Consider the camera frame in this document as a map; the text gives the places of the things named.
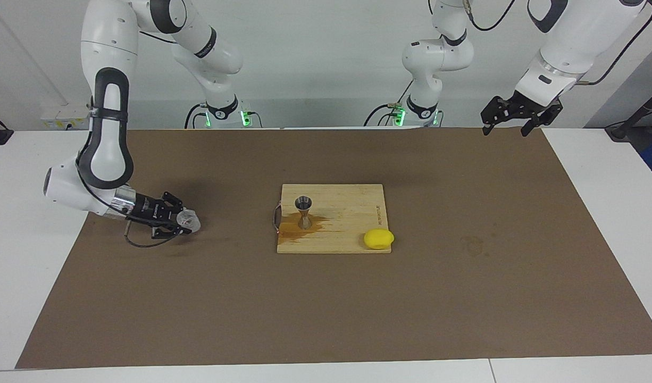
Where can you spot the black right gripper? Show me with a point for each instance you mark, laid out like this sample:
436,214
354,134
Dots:
148,210

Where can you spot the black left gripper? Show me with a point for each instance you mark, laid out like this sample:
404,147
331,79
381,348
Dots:
525,106

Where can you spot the small clear glass cup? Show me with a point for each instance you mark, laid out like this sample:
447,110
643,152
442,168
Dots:
190,221

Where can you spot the steel double jigger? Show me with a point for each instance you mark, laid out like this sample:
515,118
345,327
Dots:
303,203

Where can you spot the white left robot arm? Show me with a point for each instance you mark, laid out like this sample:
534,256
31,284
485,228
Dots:
570,42

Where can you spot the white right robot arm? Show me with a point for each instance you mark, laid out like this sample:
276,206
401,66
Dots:
110,133

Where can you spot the black stand with pole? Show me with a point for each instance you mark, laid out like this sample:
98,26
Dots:
621,130

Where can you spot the yellow lemon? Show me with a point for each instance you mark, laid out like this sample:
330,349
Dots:
379,239

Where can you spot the brown table mat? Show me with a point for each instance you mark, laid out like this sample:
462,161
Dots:
326,308

